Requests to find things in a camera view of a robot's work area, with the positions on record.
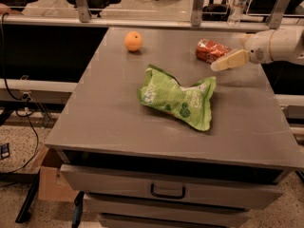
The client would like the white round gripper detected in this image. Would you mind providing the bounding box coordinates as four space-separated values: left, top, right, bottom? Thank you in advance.
211 30 274 71

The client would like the red coke can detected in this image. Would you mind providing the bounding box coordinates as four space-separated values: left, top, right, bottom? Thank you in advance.
196 39 231 64

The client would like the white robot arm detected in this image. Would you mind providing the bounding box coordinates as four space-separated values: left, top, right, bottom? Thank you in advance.
211 28 304 71

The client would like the black bag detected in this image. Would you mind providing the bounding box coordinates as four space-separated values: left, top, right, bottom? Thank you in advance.
201 0 230 21

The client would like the clear plastic water bottle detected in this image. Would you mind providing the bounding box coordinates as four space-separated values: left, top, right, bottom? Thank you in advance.
227 0 248 26

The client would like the green chip bag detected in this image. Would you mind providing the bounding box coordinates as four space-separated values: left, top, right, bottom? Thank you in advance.
137 65 217 131

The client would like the orange fruit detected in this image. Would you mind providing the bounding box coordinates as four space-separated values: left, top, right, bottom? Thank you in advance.
123 31 143 52

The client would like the grey top drawer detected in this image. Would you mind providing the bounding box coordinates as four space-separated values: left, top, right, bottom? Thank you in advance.
60 164 283 209

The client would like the grey drawer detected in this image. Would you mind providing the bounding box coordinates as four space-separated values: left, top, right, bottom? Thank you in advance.
60 164 283 209
84 195 249 227

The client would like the grey middle drawer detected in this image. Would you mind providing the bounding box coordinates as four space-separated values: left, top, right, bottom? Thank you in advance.
84 195 249 227

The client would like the cardboard box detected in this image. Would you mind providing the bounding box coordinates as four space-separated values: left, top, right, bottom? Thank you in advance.
33 146 78 202

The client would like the metal railing frame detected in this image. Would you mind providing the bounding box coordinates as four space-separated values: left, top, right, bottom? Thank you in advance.
0 0 304 34

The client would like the black drawer handle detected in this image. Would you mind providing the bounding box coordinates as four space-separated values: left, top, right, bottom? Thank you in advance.
150 184 186 200

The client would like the black power cable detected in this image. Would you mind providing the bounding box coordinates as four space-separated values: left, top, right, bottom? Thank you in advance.
0 12 40 188

